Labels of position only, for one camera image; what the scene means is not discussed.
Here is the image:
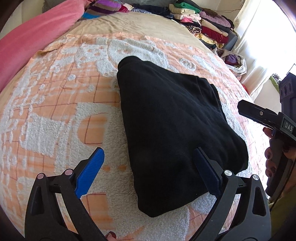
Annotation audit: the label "black JKISS sweatshirt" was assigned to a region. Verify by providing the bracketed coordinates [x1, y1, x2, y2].
[117, 56, 248, 217]

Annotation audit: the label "green sleeve forearm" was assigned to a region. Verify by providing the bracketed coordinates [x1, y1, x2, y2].
[269, 187, 295, 240]

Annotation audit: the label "pile of folded clothes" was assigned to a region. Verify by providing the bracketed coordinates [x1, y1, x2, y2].
[169, 1, 237, 50]

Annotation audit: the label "dark clothes near headboard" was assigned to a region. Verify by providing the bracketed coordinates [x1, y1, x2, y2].
[132, 4, 174, 19]

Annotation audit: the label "right hand dark nails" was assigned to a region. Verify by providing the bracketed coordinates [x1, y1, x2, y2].
[263, 127, 296, 186]

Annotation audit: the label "orange white teddy blanket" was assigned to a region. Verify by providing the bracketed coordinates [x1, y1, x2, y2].
[1, 33, 268, 240]

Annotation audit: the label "floral fabric bag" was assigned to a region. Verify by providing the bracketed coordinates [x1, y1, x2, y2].
[215, 48, 247, 81]

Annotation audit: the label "white curtain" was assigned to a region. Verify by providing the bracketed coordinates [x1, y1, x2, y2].
[233, 1, 295, 99]

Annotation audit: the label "pink plush blanket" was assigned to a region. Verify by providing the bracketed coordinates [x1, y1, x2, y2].
[1, 0, 90, 90]

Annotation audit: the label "beige bed sheet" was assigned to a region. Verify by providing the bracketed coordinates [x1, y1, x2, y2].
[66, 12, 210, 52]

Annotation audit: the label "striped colourful pillow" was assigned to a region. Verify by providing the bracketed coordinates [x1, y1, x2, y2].
[80, 0, 121, 20]

